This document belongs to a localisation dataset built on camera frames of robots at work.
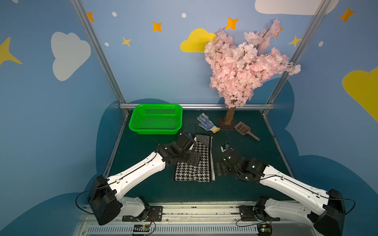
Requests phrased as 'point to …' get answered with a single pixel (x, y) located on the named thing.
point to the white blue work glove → (206, 123)
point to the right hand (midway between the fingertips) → (225, 161)
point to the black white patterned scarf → (205, 171)
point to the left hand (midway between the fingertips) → (193, 153)
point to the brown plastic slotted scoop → (243, 129)
